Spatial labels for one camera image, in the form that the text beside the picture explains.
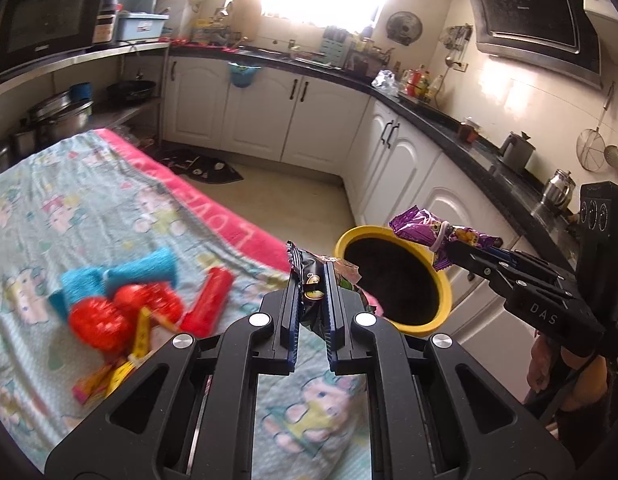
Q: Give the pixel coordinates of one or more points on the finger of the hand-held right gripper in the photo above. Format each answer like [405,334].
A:
[539,270]
[489,267]

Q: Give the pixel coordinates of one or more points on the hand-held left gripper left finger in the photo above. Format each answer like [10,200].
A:
[290,332]

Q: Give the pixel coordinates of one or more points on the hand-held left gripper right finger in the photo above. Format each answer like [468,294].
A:
[330,310]

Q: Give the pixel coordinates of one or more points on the black snack packet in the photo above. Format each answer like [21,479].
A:
[311,280]

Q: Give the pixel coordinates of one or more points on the yellow rimmed trash bin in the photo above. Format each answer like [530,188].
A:
[404,285]

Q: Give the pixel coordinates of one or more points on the purple snack wrapper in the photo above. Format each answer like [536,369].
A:
[419,225]

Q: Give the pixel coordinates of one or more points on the red cylindrical packet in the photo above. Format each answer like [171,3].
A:
[209,300]

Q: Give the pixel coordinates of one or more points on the person's right hand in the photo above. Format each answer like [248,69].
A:
[589,380]

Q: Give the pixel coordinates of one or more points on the steel teapot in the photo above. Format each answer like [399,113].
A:
[558,190]

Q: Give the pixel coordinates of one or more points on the grey kettle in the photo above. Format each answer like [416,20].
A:
[516,152]

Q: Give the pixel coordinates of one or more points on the brown glass jar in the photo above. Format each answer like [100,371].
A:
[468,132]

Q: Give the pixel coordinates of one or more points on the steel ladle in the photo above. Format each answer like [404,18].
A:
[616,155]

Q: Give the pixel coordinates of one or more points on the red mesh ball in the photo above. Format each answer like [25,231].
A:
[149,300]
[96,325]

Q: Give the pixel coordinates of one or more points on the yellow wrapper strip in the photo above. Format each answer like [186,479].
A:
[141,335]

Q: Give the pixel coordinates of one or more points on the black countertop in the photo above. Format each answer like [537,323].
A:
[439,122]

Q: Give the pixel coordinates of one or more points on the blue terry cloth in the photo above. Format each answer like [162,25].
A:
[144,267]
[81,285]

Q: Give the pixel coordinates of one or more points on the dark floor mat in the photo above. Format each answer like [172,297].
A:
[204,167]

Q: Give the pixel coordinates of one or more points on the white kitchen cabinets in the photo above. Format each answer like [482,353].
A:
[329,120]

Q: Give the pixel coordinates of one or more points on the group of condiment bottles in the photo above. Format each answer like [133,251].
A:
[421,85]

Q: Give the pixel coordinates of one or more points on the yellow and pink wrapper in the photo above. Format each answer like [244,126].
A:
[101,382]

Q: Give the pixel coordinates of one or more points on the clear plastic bag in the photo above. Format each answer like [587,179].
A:
[385,82]

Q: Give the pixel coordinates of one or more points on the cartoon printed blanket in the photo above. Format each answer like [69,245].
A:
[89,210]

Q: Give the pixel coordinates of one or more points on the blue hanging bin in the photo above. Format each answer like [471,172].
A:
[244,75]

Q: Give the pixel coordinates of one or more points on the black range hood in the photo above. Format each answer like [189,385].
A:
[529,15]

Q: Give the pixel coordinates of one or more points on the teal utensil holder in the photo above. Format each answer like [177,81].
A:
[336,47]

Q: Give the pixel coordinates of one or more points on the black wok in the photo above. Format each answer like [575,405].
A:
[131,91]

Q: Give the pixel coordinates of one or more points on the wooden cutting board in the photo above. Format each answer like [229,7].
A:
[246,12]

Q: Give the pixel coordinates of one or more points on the stack of steel pots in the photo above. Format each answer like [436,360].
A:
[64,120]

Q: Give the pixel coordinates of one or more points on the blue bowl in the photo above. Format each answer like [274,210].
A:
[81,91]

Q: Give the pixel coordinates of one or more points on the small steel pot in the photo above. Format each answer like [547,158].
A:
[24,144]

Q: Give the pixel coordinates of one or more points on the blue plastic basket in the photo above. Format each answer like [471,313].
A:
[139,27]

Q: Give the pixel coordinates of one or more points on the pale blue container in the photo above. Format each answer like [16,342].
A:
[139,1]

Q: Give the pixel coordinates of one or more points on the blender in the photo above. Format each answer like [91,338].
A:
[111,5]

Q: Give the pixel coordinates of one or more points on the black microwave oven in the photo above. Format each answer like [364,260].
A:
[44,22]

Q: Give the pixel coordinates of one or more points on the wall utensil rack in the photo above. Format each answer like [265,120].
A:
[456,40]

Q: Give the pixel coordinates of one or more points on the small wall fan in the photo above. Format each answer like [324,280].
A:
[404,27]

